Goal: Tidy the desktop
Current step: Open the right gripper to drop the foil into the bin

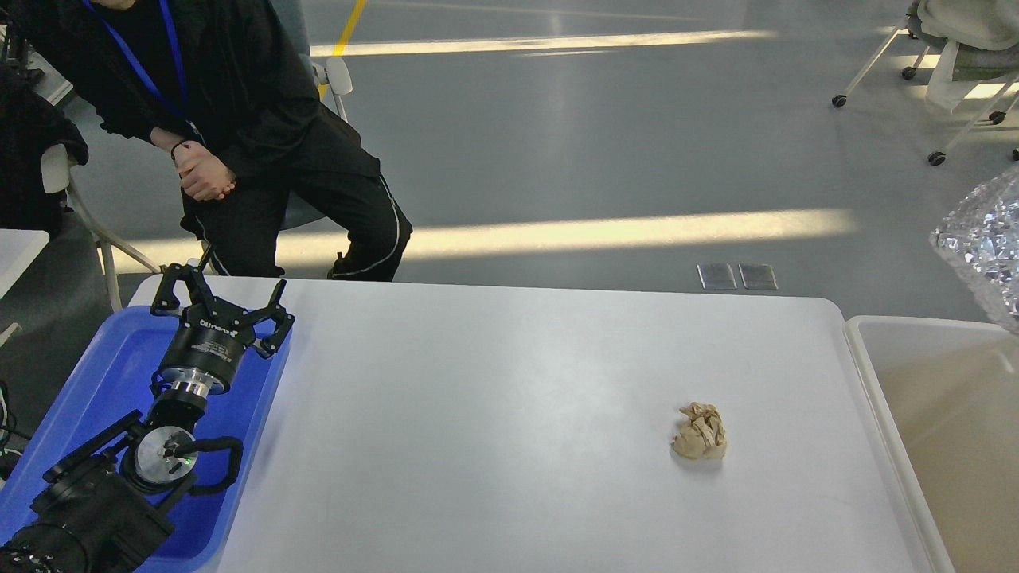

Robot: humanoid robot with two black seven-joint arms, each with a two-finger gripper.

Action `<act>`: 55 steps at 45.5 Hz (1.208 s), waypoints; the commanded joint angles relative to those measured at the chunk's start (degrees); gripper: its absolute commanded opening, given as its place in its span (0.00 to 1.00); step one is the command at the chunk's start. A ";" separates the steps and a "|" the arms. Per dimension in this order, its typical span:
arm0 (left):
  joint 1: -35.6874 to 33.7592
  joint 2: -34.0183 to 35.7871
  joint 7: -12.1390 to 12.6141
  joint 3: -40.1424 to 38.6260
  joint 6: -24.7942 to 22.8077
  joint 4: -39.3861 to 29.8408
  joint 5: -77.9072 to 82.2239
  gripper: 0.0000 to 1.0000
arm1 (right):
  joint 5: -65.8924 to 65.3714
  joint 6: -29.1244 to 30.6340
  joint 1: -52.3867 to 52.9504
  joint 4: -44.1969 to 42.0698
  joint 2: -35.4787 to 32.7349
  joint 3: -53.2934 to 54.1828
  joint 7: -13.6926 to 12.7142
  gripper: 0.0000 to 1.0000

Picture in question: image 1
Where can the left metal floor plate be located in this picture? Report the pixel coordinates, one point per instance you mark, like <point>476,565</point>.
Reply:
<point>717,277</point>

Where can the white chair with black coat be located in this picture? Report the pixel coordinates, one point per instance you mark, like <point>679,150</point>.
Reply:
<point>39,147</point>

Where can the person in black clothes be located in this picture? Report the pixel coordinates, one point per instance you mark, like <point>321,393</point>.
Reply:
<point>267,134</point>

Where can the crumpled brown paper ball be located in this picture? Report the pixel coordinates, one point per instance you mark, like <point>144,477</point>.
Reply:
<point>702,435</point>

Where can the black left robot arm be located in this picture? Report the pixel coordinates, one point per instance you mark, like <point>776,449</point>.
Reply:
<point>140,464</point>

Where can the white rolling chair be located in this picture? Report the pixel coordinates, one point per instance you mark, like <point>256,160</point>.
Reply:
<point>976,41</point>

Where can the right metal floor plate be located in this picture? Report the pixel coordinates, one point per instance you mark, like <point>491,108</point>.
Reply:
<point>758,276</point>

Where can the blue lanyard badge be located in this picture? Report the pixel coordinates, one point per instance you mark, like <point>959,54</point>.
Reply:
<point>145,34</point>

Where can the blue plastic tray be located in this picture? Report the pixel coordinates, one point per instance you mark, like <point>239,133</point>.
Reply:
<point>111,380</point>

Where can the white plastic bin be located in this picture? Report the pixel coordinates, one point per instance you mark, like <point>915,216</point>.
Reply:
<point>945,395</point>

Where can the metal floor plate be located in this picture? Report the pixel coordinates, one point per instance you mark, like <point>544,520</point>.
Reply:
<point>717,277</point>
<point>758,276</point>

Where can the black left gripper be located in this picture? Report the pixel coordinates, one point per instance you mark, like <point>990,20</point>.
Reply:
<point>209,345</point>

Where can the white side table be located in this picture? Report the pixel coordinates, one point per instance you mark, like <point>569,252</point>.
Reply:
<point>19,248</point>

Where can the aluminium foil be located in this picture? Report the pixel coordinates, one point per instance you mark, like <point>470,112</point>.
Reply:
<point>978,239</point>

